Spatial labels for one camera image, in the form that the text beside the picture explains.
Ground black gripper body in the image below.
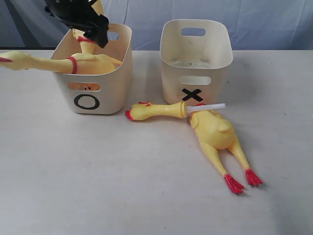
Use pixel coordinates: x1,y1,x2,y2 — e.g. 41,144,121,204
45,0,109,37

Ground yellow rubber chicken front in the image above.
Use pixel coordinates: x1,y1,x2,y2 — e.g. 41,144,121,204
68,0,105,91

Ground yellow rubber chicken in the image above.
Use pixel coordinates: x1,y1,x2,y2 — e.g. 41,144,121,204
68,0,105,91
0,51,122,75

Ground cream bin marked O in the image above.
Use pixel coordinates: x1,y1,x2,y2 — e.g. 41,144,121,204
53,23,133,115

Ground cream bin marked X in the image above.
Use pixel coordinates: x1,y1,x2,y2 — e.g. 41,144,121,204
160,19,233,105

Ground headless yellow chicken body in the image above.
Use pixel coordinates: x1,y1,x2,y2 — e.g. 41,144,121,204
190,110,263,194

